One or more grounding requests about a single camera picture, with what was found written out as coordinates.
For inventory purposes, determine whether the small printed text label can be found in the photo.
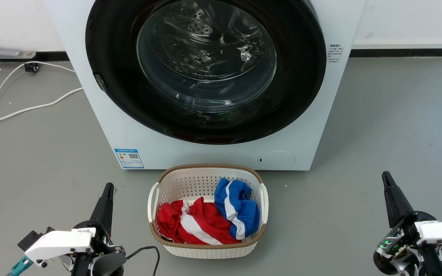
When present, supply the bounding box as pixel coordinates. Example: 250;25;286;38
326;44;345;64

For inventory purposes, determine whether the white front-load washing machine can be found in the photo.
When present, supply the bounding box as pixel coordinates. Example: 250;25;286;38
44;0;367;171

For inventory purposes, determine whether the white perforated laundry basket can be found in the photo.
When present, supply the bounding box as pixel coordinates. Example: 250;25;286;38
148;164;269;259

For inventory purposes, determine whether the black baseboard strip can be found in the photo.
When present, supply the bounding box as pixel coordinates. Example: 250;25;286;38
0;51;70;62
349;48;442;58

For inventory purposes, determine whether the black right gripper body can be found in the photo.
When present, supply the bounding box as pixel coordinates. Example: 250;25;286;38
373;212;436;275

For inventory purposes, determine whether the teal cable connector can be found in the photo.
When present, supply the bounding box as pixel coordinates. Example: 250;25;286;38
8;256;34;276

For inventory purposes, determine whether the round white filter cover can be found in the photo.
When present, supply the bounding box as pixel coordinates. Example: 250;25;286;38
258;150;297;171

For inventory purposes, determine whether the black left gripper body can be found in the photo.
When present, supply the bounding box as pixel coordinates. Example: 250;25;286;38
71;220;126;276

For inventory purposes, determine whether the red and white garment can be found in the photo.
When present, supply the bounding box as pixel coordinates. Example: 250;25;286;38
157;197;242;245

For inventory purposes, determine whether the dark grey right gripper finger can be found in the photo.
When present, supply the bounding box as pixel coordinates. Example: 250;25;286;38
386;171;415;225
382;171;402;229

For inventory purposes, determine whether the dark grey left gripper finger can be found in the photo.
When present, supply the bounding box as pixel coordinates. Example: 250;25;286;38
90;183;111;231
104;183;115;235

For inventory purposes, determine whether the blue energy label sticker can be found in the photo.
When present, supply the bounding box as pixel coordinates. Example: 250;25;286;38
114;148;145;169

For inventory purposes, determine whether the blue and white garment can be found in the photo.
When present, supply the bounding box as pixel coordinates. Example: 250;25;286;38
214;177;261;240

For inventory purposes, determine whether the round black glass washer door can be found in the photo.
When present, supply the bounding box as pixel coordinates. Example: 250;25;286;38
85;0;327;145

